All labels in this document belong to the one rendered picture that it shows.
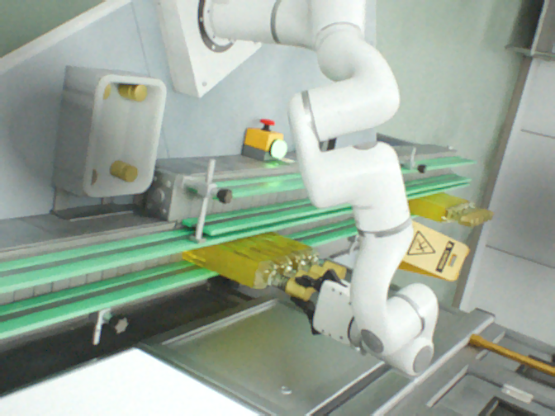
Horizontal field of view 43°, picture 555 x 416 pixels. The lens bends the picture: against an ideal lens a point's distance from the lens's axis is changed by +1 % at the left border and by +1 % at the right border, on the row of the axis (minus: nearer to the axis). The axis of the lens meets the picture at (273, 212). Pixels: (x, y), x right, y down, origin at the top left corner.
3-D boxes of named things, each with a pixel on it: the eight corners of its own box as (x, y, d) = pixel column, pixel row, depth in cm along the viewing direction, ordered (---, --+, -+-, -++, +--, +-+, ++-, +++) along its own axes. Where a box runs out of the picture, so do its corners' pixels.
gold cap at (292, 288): (282, 295, 136) (301, 303, 134) (286, 278, 135) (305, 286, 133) (291, 291, 139) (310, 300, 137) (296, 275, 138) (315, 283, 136)
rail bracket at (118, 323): (54, 328, 123) (108, 358, 117) (59, 292, 122) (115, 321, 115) (73, 323, 127) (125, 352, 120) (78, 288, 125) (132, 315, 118)
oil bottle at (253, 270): (180, 258, 148) (263, 294, 137) (185, 233, 146) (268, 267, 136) (196, 254, 152) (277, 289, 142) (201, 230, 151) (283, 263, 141)
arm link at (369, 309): (381, 205, 114) (406, 315, 121) (325, 240, 107) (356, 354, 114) (421, 211, 107) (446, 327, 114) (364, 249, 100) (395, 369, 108)
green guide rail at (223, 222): (181, 224, 143) (211, 236, 139) (182, 219, 143) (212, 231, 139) (453, 175, 290) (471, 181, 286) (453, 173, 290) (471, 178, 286)
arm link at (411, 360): (408, 318, 108) (446, 288, 113) (357, 290, 115) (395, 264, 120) (410, 389, 115) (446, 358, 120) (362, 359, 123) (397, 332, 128)
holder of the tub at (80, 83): (47, 212, 130) (75, 224, 127) (65, 64, 124) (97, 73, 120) (114, 204, 145) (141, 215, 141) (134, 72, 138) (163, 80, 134)
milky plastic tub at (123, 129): (51, 186, 129) (83, 199, 124) (67, 64, 123) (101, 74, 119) (119, 180, 143) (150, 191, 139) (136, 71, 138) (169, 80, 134)
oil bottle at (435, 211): (391, 207, 243) (468, 232, 229) (395, 191, 241) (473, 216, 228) (396, 205, 247) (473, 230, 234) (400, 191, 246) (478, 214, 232)
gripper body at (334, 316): (373, 350, 128) (329, 324, 136) (387, 299, 126) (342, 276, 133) (347, 356, 123) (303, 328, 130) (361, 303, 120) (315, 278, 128)
